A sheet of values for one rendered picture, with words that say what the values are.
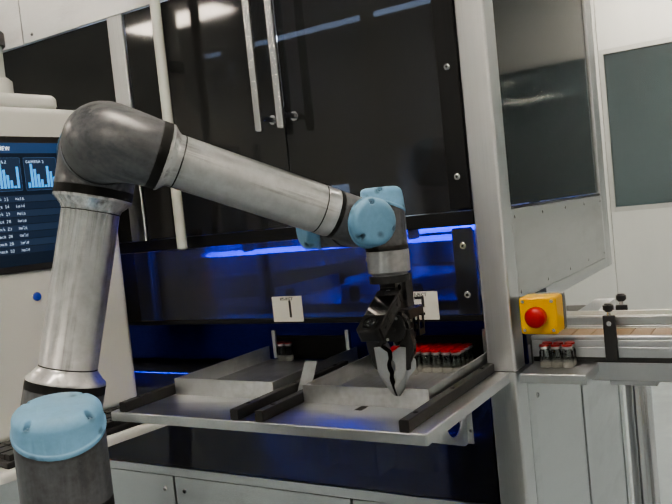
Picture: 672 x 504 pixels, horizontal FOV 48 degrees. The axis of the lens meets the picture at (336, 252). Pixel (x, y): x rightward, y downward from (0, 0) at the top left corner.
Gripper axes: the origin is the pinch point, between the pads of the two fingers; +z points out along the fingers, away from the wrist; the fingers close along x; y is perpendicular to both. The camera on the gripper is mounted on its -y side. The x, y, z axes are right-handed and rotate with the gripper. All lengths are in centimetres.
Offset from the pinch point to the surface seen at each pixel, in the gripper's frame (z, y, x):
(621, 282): 41, 488, 54
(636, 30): -146, 487, 29
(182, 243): -28, 21, 65
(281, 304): -12, 28, 43
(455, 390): 1.7, 7.6, -8.1
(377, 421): 3.6, -7.1, 0.1
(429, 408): 1.9, -3.8, -8.1
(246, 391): 2.1, 2.2, 34.7
